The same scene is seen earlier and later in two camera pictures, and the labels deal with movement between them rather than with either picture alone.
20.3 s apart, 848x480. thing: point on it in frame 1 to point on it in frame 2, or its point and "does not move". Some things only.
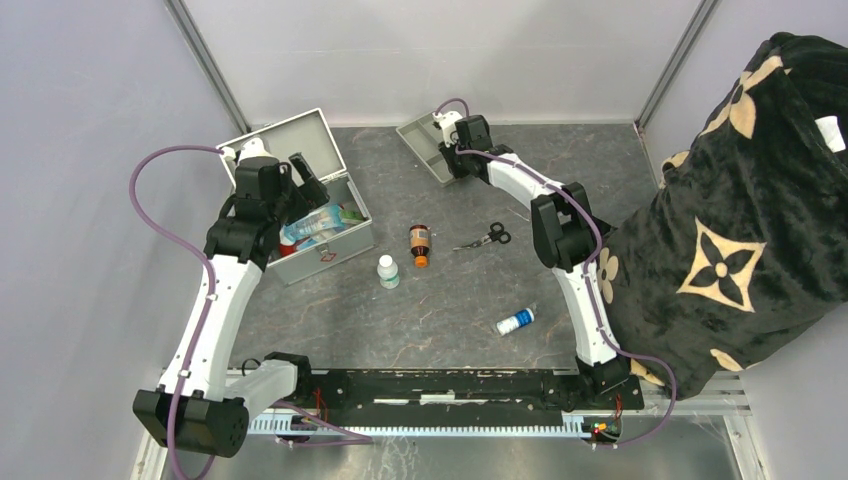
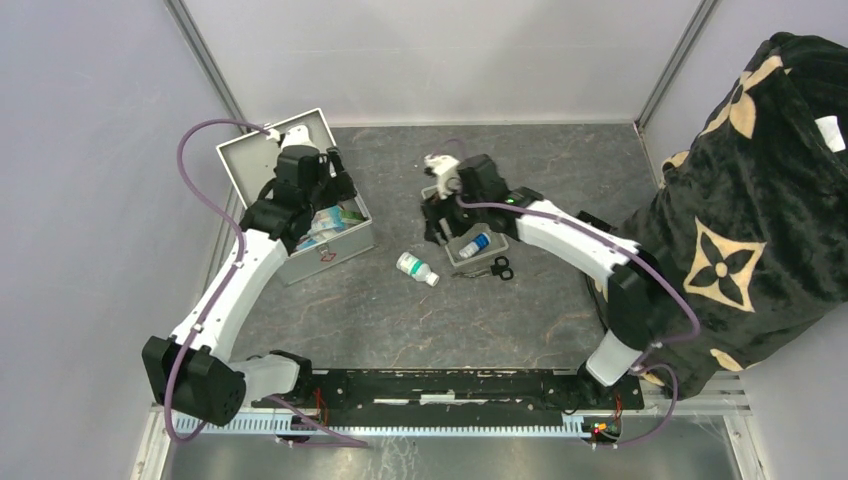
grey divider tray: x=423 y=136 to x=475 y=248
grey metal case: x=310 y=136 does not move
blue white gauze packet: x=325 y=219 does not move
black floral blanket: x=744 y=247 does not move
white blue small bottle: x=514 y=322 to x=482 y=241
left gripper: x=309 y=195 to x=342 y=186
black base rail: x=466 y=397 does not move
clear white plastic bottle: x=387 y=271 to x=417 y=268
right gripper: x=456 y=171 to x=434 y=210
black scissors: x=496 y=233 to x=500 y=267
